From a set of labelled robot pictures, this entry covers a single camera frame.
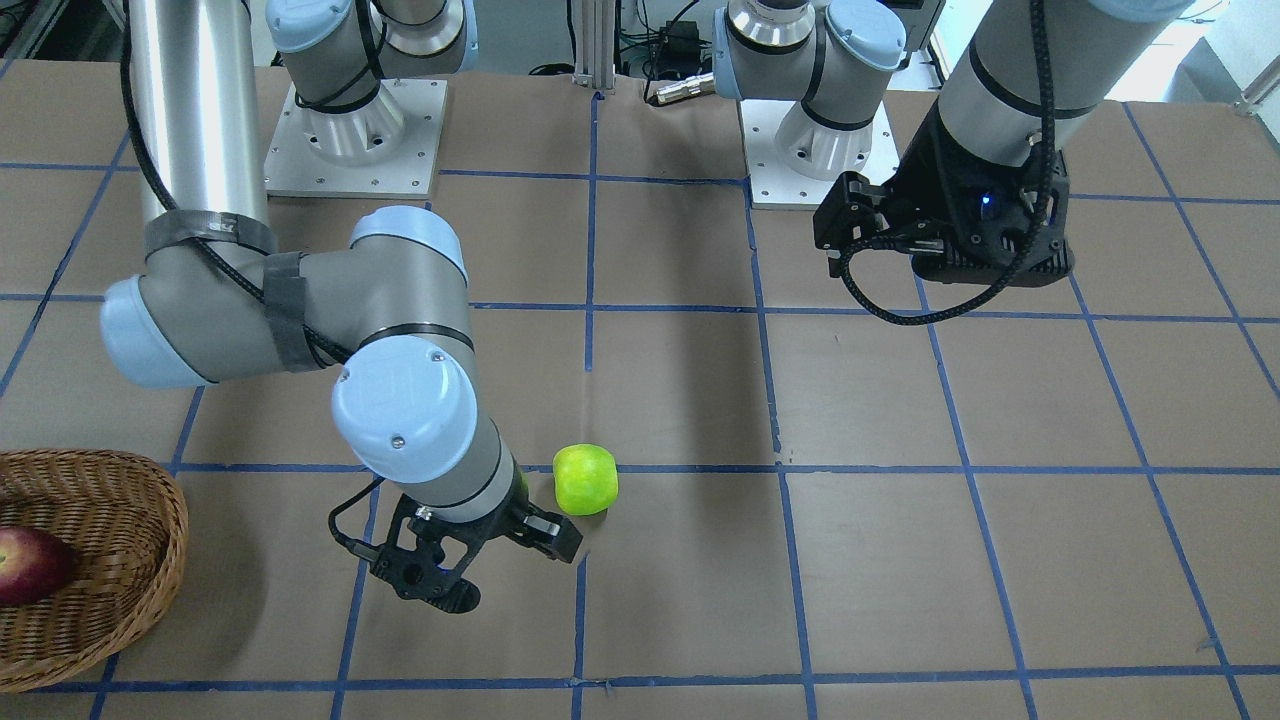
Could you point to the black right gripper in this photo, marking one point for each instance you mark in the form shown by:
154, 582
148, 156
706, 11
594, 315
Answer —
497, 523

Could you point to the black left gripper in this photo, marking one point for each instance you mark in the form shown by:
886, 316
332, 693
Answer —
921, 184

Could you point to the green apple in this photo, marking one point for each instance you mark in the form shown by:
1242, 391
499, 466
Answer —
585, 479

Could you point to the red apple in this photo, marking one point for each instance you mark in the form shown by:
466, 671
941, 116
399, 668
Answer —
34, 565

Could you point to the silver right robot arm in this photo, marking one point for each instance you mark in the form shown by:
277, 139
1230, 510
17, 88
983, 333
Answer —
219, 299

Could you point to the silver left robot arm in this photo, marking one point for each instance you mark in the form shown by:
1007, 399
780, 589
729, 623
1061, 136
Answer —
1025, 82

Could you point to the woven wicker basket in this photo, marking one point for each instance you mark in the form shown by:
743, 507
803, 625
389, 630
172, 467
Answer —
127, 521

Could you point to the silver metal cylinder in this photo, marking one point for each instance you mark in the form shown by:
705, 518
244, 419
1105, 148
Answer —
684, 90

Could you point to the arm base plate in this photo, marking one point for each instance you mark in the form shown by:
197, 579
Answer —
793, 162
386, 150

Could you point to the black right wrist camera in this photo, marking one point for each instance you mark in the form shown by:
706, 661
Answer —
424, 557

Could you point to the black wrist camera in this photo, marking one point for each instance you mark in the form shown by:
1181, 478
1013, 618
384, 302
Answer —
424, 557
985, 211

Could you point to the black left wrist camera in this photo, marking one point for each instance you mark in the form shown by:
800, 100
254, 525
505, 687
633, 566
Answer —
985, 211

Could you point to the aluminium frame post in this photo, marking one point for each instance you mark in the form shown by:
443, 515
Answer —
594, 45

